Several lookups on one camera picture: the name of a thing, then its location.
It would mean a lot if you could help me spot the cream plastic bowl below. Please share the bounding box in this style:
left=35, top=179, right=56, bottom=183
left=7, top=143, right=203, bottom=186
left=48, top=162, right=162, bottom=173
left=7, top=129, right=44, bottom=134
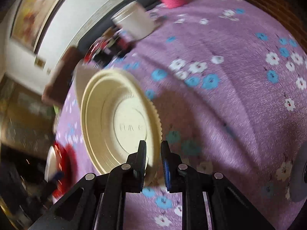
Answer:
left=80, top=69, right=162, bottom=186

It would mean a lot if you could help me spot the red plate at table edge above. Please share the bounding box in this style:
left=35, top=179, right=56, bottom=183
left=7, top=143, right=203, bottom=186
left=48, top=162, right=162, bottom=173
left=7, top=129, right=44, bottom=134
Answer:
left=44, top=141, right=77, bottom=199

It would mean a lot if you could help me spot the purple floral tablecloth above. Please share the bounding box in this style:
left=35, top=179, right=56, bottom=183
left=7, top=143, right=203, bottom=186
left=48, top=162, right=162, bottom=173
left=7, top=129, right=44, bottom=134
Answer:
left=53, top=0, right=307, bottom=230

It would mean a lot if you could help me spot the brown armchair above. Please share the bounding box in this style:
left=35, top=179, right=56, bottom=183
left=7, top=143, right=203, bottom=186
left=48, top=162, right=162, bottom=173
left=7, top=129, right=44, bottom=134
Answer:
left=42, top=46, right=83, bottom=108

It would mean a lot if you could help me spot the black jar with cork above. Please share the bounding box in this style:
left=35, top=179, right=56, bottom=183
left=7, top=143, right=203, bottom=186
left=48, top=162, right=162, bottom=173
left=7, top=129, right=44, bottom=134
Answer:
left=114, top=28, right=134, bottom=54

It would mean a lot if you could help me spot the white plastic jar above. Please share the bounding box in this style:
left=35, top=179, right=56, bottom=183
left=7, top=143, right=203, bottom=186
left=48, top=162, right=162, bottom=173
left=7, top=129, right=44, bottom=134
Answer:
left=111, top=1, right=156, bottom=40

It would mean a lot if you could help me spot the framed horse painting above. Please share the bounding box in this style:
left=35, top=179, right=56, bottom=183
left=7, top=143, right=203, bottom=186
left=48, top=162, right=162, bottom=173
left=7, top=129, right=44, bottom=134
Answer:
left=11, top=0, right=62, bottom=53

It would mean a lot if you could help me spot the black jar with wires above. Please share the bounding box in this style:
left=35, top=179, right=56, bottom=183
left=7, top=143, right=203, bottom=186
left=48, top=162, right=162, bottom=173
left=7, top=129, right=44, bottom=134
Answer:
left=84, top=37, right=113, bottom=67

